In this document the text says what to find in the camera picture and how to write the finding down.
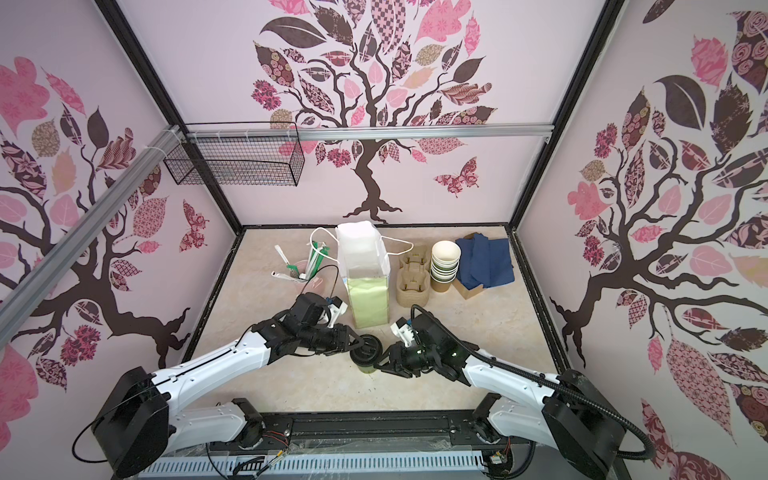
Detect wrapped straws bundle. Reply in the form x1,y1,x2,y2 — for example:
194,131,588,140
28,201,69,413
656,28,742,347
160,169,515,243
271,241,330,283

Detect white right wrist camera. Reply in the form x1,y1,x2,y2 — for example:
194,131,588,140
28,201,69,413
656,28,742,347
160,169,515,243
390,317,416,348

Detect black wire basket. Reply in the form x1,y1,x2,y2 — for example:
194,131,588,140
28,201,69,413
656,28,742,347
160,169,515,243
164,120,305,187

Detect pink straw holder cup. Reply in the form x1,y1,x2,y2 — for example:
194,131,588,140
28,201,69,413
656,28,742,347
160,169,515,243
293,260,325,296

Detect brown cardboard napkin box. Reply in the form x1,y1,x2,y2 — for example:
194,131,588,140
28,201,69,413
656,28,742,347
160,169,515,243
452,232,487,300

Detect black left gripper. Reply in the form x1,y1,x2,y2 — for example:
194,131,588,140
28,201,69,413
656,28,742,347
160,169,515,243
300,324,364,357

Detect blue paper napkins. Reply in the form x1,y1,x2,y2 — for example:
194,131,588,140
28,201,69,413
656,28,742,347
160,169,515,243
455,233,515,290

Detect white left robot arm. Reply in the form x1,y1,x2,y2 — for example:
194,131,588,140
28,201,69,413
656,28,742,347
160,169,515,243
90,293,364,479

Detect green white paper bag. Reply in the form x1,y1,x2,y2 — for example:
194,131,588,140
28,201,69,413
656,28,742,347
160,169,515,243
309,221,414,329

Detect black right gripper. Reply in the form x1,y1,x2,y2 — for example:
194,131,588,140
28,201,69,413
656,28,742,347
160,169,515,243
373,341,441,376

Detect stack of pulp cup carriers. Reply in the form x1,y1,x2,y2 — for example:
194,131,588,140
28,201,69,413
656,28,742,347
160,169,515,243
395,245,432,308

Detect stack of paper cups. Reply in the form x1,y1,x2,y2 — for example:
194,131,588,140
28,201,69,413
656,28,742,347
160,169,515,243
430,240,461,293

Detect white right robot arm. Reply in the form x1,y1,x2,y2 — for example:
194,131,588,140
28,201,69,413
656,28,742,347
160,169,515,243
374,312,626,479

